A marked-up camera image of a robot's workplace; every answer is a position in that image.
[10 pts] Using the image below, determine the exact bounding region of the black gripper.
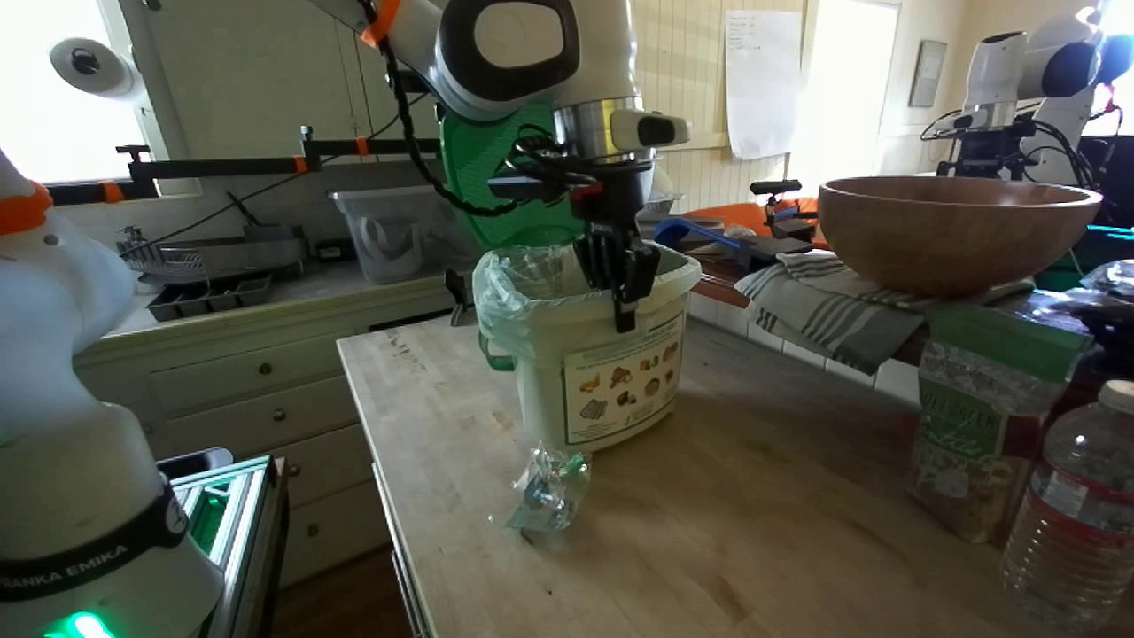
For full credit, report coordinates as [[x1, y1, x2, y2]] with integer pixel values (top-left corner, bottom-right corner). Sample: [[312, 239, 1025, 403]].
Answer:
[[512, 146, 666, 335]]

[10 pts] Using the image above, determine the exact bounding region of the white compost trash can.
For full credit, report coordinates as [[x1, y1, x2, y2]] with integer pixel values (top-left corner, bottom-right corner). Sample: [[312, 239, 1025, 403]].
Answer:
[[470, 242, 706, 459]]

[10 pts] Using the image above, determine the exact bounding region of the green trash can lid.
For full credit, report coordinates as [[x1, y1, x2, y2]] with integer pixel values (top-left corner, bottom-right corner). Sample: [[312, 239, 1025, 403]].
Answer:
[[437, 101, 592, 259]]

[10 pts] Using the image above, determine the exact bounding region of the full capped water bottle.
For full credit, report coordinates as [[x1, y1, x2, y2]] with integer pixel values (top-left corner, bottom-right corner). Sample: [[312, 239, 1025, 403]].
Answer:
[[1000, 377, 1134, 638]]

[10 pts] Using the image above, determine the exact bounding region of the translucent pale green bin liner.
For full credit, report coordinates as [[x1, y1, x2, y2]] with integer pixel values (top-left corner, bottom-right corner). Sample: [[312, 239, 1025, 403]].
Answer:
[[468, 242, 703, 372]]

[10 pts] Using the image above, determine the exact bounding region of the striped white dish towel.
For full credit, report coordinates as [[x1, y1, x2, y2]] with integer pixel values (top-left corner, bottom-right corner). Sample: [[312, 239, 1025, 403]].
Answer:
[[733, 250, 939, 378]]

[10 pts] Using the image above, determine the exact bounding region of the clear plastic storage container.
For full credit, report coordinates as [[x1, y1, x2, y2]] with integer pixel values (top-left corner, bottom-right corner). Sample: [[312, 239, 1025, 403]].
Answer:
[[329, 181, 460, 287]]

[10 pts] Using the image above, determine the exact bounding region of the white paper sheet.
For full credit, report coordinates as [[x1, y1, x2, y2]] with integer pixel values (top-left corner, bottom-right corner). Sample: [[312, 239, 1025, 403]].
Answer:
[[718, 8, 807, 163]]

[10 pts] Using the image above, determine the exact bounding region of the large wooden bowl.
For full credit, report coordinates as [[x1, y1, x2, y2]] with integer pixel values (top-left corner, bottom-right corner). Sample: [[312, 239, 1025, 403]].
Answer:
[[814, 174, 1107, 300]]

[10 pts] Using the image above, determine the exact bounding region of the white drawer cabinet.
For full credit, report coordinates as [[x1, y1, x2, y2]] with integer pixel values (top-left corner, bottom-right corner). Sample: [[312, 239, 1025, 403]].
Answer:
[[75, 272, 490, 587]]

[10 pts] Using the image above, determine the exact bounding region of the green printed bag pack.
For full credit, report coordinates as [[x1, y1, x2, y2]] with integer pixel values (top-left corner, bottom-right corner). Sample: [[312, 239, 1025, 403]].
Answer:
[[905, 300, 1094, 549]]

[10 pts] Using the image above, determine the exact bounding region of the dark dish tray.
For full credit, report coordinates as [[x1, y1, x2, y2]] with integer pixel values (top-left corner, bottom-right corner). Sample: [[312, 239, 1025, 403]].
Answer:
[[146, 270, 284, 326]]

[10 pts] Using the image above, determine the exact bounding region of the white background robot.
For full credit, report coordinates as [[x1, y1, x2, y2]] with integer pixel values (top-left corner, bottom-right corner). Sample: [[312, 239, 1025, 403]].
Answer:
[[918, 0, 1134, 187]]

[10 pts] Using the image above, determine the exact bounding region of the white paper towel roll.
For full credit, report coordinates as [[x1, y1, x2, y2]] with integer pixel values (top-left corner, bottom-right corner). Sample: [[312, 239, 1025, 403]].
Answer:
[[47, 37, 140, 101]]

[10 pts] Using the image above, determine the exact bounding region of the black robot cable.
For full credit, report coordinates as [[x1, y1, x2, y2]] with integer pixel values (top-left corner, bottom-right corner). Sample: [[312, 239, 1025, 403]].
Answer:
[[378, 44, 524, 222]]

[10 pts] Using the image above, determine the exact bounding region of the small framed wall picture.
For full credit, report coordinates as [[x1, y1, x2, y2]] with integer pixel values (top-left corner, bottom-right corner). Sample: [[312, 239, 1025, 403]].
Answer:
[[908, 37, 952, 112]]

